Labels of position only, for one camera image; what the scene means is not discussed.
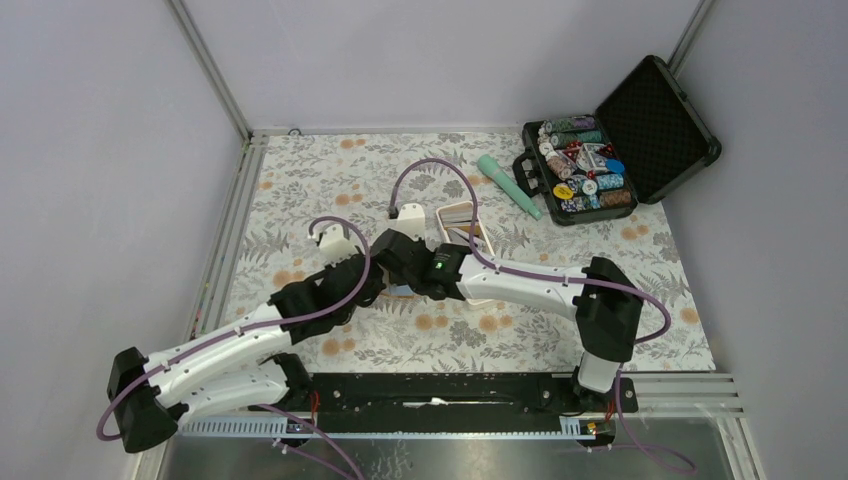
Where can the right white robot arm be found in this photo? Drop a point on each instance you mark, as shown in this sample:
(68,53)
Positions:
(603,303)

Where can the mint green handle tool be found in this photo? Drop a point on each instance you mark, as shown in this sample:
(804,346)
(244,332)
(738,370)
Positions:
(493,170)

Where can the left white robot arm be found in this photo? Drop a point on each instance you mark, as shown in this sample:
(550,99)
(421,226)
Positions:
(241,364)

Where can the white plastic tray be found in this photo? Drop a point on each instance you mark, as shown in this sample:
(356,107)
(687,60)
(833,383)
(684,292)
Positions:
(477,232)

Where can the cards stack in tray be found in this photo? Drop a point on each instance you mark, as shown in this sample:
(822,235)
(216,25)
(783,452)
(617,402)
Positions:
(456,215)

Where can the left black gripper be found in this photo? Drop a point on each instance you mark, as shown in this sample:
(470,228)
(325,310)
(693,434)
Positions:
(375,293)

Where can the floral table mat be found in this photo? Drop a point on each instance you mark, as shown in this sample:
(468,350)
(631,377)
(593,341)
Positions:
(351,176)

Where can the orange leather card holder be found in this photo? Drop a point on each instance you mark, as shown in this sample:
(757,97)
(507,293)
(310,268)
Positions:
(401,295)

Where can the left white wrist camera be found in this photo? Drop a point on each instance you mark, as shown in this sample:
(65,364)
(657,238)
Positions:
(338,243)

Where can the black poker chip case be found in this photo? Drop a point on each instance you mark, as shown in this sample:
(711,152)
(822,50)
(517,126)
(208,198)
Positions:
(641,143)

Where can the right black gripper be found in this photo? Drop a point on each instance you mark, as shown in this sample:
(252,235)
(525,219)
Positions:
(396,280)

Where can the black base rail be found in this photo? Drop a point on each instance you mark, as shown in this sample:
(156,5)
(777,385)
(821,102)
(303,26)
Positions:
(450,403)

